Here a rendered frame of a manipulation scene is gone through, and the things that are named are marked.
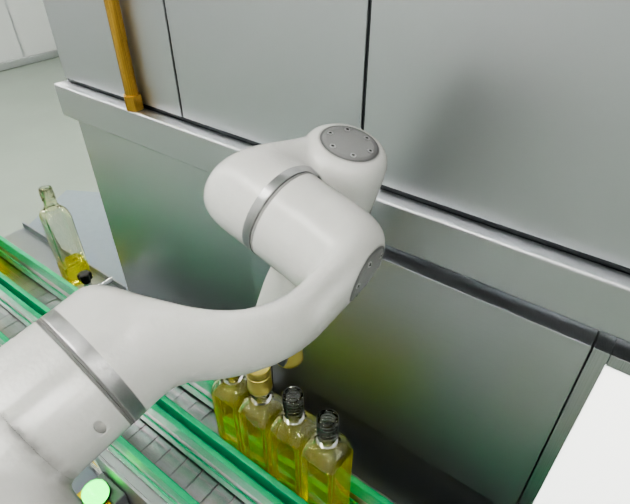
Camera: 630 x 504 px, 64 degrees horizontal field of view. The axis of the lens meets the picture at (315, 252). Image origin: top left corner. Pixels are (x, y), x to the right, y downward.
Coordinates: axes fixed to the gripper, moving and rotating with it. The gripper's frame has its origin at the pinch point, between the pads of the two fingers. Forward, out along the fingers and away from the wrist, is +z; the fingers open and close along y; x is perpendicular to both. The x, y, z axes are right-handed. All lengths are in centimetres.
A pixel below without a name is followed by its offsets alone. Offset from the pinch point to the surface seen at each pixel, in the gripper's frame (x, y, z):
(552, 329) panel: 23.2, -11.5, -13.9
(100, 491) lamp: -17, 18, 45
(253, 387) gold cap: -2.0, 1.9, 11.9
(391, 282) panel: 5.9, -11.7, -6.2
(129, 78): -44.9, -14.0, -8.8
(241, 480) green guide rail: 2.4, 6.4, 29.2
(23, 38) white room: -532, -256, 244
